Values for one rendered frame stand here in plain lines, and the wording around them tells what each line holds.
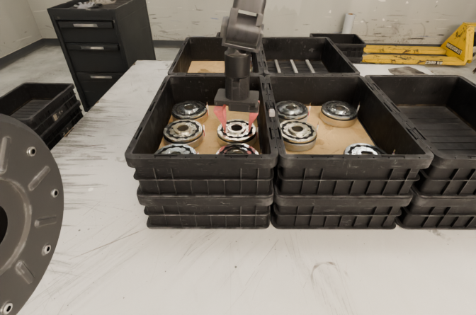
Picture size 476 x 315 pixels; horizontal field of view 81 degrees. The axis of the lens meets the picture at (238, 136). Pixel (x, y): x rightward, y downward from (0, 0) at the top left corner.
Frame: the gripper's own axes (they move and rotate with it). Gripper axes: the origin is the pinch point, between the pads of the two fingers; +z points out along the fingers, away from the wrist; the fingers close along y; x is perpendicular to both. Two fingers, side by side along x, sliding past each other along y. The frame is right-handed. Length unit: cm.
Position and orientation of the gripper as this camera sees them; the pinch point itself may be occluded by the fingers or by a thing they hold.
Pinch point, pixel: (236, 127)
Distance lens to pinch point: 72.3
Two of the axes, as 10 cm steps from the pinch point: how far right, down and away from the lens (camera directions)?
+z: -0.1, 8.2, 5.7
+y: -9.9, -0.8, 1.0
